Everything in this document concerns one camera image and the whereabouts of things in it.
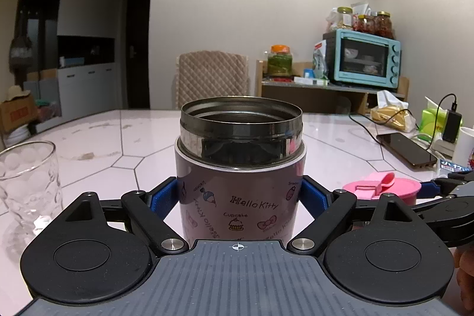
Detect green jar with orange lid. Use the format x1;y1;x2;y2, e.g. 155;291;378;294
267;44;293;76

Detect teal toaster oven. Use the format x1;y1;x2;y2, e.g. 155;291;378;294
323;29;401;87

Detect dark door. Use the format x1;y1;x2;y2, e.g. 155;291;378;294
124;0;153;110

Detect wooden shelf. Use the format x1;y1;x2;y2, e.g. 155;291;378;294
255;60;410;115

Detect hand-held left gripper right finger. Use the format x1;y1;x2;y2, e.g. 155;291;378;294
287;175;421;257

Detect glass jar with yellow lid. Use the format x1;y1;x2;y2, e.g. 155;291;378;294
336;7;353;30

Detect cardboard box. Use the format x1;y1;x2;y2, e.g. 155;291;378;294
0;94;38;134

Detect tall red-filled glass jar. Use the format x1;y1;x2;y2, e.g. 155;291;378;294
374;11;394;39

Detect green tissue pack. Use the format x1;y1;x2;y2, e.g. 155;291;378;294
419;97;463;134

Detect white tissue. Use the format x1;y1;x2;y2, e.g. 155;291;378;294
377;90;408;110

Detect clear glass cup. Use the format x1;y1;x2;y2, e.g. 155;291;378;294
0;141;63;240

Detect white power strip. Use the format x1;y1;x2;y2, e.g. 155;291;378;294
433;139;456;157

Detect white mug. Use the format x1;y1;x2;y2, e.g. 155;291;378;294
452;127;474;169

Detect black cable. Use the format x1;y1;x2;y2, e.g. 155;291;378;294
348;94;458;154

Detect small red-filled glass jar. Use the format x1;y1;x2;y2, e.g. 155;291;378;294
356;15;375;34

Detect black phone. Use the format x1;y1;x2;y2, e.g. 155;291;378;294
377;133;438;168

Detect quilted beige chair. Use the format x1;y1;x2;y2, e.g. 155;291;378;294
176;50;249;110

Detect white paper packet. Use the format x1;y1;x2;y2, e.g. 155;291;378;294
351;2;372;17

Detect person's right hand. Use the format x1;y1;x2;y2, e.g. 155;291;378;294
455;247;474;302

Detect blue and white packet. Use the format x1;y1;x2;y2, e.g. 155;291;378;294
437;158;469;176

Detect black charger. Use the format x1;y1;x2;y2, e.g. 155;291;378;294
442;110;463;144

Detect colourful plastic bags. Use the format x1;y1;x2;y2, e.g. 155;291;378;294
35;99;60;121

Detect straw hat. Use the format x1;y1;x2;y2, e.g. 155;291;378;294
5;86;32;102

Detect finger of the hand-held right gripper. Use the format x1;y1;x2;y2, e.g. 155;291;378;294
420;170;474;199

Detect hanging dark bag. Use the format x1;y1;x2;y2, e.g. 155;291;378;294
8;16;32;74

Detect yellow bread bag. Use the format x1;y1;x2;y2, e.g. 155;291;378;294
371;105;417;134

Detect white bucket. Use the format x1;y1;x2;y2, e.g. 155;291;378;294
7;124;32;148

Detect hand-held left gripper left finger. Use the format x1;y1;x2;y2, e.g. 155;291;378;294
55;177;189;254

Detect pink printed bottle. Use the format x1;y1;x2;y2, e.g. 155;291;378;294
174;96;308;246

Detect standing snack bag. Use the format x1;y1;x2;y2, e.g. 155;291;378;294
313;39;330;80

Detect flat white box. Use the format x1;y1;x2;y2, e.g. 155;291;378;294
294;76;329;86

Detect pink bottle cap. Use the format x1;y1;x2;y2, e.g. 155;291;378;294
342;171;423;206

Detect white and black cabinet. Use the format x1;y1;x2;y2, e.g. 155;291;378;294
15;0;121;124

